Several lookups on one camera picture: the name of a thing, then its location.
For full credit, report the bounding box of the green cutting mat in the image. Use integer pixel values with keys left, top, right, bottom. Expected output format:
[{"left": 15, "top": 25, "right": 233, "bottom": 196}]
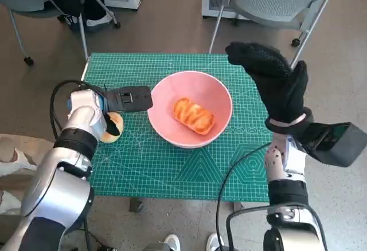
[{"left": 80, "top": 52, "right": 273, "bottom": 202}]

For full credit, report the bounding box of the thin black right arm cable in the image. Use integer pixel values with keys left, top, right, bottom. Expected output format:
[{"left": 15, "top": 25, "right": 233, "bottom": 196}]
[{"left": 215, "top": 142, "right": 272, "bottom": 251}]

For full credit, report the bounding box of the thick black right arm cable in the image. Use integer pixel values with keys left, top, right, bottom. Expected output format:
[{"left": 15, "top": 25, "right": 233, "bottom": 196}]
[{"left": 226, "top": 205, "right": 327, "bottom": 251}]

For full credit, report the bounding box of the white shoe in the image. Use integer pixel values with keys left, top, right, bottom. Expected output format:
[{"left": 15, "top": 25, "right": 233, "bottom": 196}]
[
  {"left": 163, "top": 233, "right": 181, "bottom": 251},
  {"left": 206, "top": 233, "right": 223, "bottom": 251}
]

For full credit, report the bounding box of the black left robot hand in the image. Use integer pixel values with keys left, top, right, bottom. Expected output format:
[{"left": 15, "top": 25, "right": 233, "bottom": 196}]
[{"left": 103, "top": 113, "right": 122, "bottom": 137}]

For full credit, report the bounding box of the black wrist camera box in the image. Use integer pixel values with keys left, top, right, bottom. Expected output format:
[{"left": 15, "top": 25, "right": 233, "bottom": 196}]
[
  {"left": 101, "top": 85, "right": 154, "bottom": 112},
  {"left": 296, "top": 121, "right": 367, "bottom": 168}
]

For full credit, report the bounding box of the black left wrist cable loop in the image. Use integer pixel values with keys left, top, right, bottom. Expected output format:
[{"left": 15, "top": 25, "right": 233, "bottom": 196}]
[{"left": 50, "top": 80, "right": 104, "bottom": 139}]

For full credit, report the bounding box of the pink bowl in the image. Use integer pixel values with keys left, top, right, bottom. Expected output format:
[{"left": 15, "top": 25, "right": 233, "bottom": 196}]
[{"left": 147, "top": 72, "right": 233, "bottom": 148}]

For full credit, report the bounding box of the round toy bread bun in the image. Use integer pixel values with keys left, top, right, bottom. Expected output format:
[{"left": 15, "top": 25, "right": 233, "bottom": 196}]
[{"left": 99, "top": 112, "right": 124, "bottom": 143}]

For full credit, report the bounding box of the oblong braided toy bread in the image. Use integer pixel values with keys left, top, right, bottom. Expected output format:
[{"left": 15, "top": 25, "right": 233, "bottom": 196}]
[{"left": 171, "top": 97, "right": 216, "bottom": 136}]

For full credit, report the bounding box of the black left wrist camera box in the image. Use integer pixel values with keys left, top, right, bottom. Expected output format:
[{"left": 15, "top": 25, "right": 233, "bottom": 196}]
[{"left": 101, "top": 85, "right": 154, "bottom": 112}]

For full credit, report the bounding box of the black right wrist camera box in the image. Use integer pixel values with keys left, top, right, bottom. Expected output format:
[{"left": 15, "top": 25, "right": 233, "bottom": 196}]
[{"left": 296, "top": 121, "right": 367, "bottom": 168}]

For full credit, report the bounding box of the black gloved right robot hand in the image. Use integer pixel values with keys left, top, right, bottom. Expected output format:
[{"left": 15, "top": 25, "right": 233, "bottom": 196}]
[{"left": 225, "top": 41, "right": 309, "bottom": 124}]

